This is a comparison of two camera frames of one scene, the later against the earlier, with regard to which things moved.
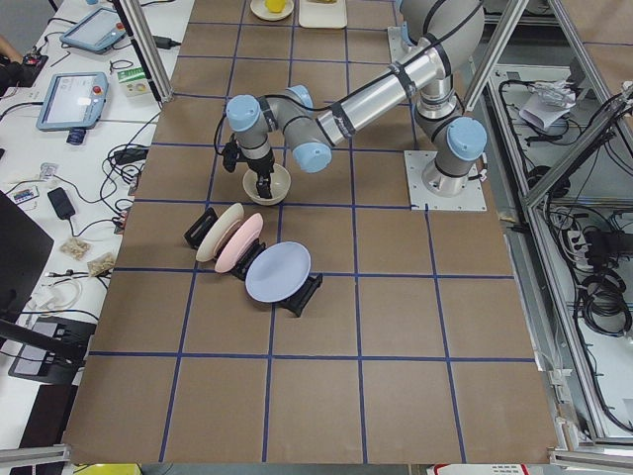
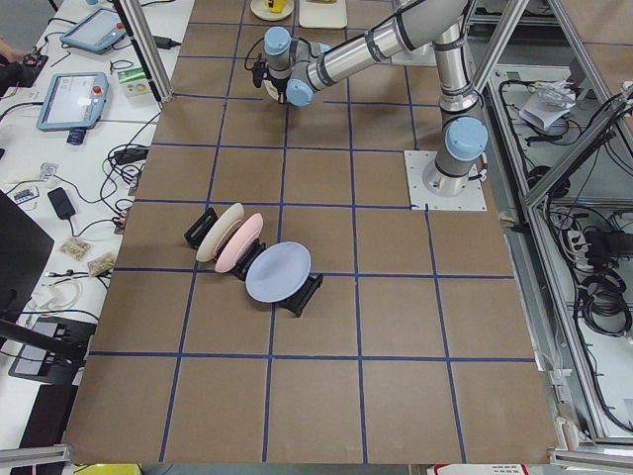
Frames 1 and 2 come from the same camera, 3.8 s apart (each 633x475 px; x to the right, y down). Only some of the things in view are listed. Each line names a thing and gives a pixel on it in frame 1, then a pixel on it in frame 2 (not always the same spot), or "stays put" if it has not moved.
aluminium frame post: [136, 22] stays put
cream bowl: [281, 181] → [271, 89]
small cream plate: [258, 8] stays put
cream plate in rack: [218, 231] stays put
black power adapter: [61, 203] stays put
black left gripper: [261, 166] → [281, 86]
